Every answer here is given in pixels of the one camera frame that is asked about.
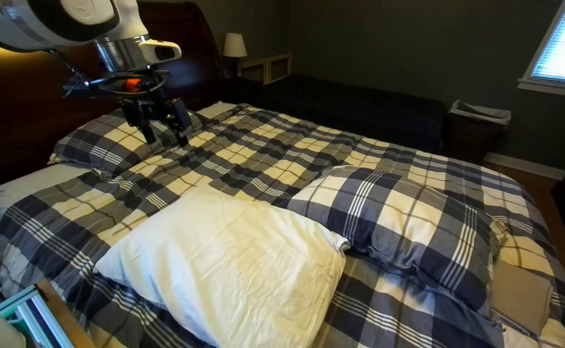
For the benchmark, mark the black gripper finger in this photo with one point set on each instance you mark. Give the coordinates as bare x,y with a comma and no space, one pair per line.
181,118
148,129

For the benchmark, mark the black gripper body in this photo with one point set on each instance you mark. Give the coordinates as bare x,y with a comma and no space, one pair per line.
150,106

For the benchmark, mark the white pillow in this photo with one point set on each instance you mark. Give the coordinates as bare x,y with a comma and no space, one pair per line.
231,270

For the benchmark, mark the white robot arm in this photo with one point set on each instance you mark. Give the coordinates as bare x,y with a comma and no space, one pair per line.
13,25

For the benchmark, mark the flat plaid pillow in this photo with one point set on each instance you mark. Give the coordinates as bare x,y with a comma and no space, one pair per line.
109,145

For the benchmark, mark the large plaid pillow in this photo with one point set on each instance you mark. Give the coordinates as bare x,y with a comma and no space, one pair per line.
399,224

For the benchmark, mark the yellow black plaid bed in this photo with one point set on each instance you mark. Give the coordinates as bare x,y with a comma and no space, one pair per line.
264,154

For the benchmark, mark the small table lamp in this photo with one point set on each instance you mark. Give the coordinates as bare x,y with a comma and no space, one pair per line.
235,44

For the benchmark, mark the wooden nightstand shelf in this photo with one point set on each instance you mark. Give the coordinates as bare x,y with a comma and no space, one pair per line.
266,67

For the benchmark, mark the white bed sheet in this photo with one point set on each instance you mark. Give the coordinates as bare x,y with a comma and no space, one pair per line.
32,183

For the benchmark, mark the dark wooden headboard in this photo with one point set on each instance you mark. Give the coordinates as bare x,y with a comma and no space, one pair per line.
13,108

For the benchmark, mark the black futon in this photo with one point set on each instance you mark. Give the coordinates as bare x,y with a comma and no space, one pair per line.
361,108

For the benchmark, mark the wooden board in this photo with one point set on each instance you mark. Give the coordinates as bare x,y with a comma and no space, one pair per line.
63,315

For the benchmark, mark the small bedside table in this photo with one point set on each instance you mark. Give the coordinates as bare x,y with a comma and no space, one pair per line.
477,135

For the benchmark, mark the white baseboard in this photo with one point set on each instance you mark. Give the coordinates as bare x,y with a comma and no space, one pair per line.
527,166

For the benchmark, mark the beige folded cloth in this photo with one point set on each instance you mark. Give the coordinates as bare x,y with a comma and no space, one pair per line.
521,295

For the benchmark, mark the teal green metal frame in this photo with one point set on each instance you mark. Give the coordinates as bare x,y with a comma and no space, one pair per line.
34,319

